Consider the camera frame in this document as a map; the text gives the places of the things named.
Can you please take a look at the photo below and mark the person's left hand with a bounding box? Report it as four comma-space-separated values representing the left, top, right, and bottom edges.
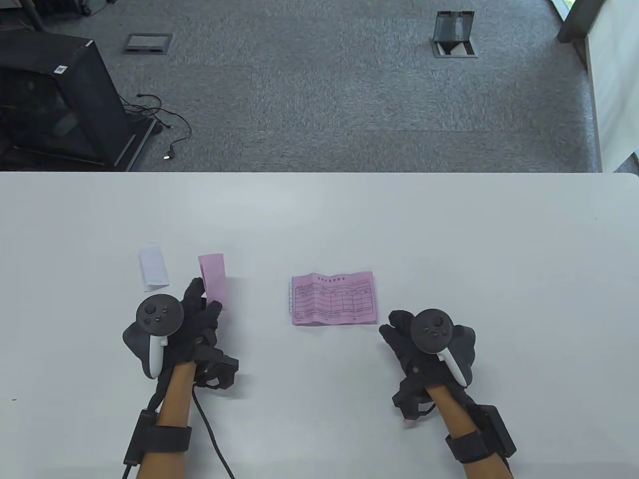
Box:
157, 277, 224, 385

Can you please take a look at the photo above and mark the person's right hand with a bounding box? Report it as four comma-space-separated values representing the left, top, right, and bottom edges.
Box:
378, 309, 472, 405

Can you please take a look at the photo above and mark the pink invoice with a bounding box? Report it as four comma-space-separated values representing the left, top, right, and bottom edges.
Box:
291, 271, 378, 327
198, 253, 228, 311

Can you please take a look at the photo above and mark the person's right forearm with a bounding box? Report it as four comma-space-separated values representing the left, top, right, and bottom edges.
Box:
428, 384, 515, 479

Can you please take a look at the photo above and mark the black forearm battery box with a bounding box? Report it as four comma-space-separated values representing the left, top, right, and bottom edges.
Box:
477, 405, 517, 459
124, 409, 158, 467

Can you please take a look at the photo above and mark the person's left forearm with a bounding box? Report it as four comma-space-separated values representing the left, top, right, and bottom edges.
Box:
135, 362, 198, 479

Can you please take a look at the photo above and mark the grey tracking controller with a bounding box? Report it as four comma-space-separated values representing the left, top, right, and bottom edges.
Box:
410, 308, 476, 389
122, 294, 184, 381

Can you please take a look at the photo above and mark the black equipment cabinet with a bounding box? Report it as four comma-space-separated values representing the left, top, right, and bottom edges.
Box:
0, 27, 156, 172

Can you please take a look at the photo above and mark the closed grey floor socket box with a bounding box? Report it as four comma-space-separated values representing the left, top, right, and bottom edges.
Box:
123, 33, 174, 54

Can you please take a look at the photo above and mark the open grey floor socket box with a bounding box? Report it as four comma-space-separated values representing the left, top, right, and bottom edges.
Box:
430, 11, 479, 59

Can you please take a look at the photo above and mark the white partition panel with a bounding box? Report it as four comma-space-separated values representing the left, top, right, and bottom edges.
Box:
584, 0, 639, 173

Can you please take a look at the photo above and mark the dark furniture base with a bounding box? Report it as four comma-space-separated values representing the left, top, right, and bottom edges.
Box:
0, 0, 118, 31

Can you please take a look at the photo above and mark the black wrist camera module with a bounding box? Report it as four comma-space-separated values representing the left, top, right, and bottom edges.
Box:
192, 347, 240, 391
392, 377, 436, 424

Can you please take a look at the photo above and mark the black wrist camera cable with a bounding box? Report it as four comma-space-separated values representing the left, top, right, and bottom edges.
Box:
191, 382, 236, 479

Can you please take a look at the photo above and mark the black forearm strap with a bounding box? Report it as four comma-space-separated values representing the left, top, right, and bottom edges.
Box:
445, 432, 492, 464
145, 424, 193, 454

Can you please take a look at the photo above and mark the black floor cable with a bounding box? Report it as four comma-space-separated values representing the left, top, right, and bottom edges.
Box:
120, 93, 193, 161

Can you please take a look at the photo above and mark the dark grey post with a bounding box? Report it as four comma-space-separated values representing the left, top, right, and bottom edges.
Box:
557, 0, 607, 44

